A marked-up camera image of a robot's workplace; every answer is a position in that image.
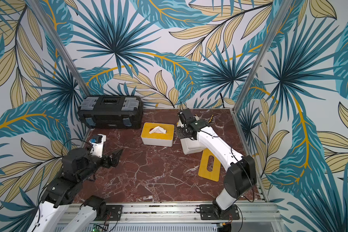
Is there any white tissue box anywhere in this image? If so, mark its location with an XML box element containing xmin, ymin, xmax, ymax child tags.
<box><xmin>180</xmin><ymin>138</ymin><xmax>206</xmax><ymax>155</ymax></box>
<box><xmin>141</xmin><ymin>137</ymin><xmax>174</xmax><ymax>147</ymax></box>

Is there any yellow wooden lid top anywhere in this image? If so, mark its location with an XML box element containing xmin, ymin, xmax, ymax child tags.
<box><xmin>141</xmin><ymin>122</ymin><xmax>175</xmax><ymax>140</ymax></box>

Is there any yellow wooden lid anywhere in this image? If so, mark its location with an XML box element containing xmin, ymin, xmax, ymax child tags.
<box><xmin>141</xmin><ymin>122</ymin><xmax>175</xmax><ymax>140</ymax></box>
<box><xmin>198</xmin><ymin>149</ymin><xmax>221</xmax><ymax>182</ymax></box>

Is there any yellow wooden lid bottom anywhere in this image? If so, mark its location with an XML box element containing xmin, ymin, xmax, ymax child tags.
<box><xmin>198</xmin><ymin>149</ymin><xmax>221</xmax><ymax>182</ymax></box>

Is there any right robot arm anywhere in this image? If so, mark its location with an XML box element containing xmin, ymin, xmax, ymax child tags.
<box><xmin>178</xmin><ymin>112</ymin><xmax>257</xmax><ymax>217</ymax></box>

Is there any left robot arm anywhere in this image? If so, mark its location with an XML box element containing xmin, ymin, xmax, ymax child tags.
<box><xmin>28</xmin><ymin>148</ymin><xmax>123</xmax><ymax>232</ymax></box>

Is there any black plastic toolbox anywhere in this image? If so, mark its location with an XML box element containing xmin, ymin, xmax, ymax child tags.
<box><xmin>77</xmin><ymin>95</ymin><xmax>144</xmax><ymax>129</ymax></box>

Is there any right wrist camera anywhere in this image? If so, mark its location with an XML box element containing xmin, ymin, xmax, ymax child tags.
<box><xmin>178</xmin><ymin>108</ymin><xmax>197</xmax><ymax>126</ymax></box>

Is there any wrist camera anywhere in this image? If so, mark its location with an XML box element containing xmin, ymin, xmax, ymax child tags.
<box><xmin>178</xmin><ymin>108</ymin><xmax>197</xmax><ymax>126</ymax></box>
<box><xmin>89</xmin><ymin>134</ymin><xmax>106</xmax><ymax>158</ymax></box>

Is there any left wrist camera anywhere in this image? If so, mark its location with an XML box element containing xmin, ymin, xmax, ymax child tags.
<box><xmin>89</xmin><ymin>134</ymin><xmax>106</xmax><ymax>158</ymax></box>

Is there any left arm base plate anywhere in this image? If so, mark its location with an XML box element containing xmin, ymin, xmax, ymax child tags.
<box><xmin>95</xmin><ymin>205</ymin><xmax>123</xmax><ymax>221</ymax></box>

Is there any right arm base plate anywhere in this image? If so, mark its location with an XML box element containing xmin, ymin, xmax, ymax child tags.
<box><xmin>195</xmin><ymin>204</ymin><xmax>240</xmax><ymax>221</ymax></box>

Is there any aluminium front rail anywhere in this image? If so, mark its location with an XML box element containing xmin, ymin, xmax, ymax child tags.
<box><xmin>31</xmin><ymin>201</ymin><xmax>288</xmax><ymax>232</ymax></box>

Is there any right aluminium corner post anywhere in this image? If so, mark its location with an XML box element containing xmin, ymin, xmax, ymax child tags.
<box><xmin>233</xmin><ymin>1</ymin><xmax>292</xmax><ymax>115</ymax></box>

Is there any aluminium corner post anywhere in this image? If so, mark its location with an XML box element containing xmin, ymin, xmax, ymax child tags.
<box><xmin>233</xmin><ymin>1</ymin><xmax>292</xmax><ymax>115</ymax></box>
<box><xmin>28</xmin><ymin>0</ymin><xmax>91</xmax><ymax>97</ymax></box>

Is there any left aluminium corner post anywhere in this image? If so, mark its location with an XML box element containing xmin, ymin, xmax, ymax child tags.
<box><xmin>28</xmin><ymin>0</ymin><xmax>91</xmax><ymax>97</ymax></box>

